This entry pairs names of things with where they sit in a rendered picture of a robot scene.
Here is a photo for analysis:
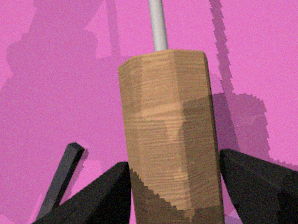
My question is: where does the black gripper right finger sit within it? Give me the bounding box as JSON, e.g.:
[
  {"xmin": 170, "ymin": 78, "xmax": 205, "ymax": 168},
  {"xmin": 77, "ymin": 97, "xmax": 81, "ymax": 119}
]
[{"xmin": 220, "ymin": 148, "xmax": 298, "ymax": 224}]

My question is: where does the tan-handled tool with grey metal shaft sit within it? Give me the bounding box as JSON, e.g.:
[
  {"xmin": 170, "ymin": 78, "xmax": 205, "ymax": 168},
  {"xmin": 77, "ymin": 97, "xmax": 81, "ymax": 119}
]
[{"xmin": 118, "ymin": 0, "xmax": 225, "ymax": 224}]

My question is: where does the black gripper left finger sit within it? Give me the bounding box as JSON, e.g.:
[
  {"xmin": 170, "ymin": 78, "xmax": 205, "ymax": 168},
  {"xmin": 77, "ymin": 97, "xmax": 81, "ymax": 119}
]
[{"xmin": 33, "ymin": 161, "xmax": 132, "ymax": 224}]

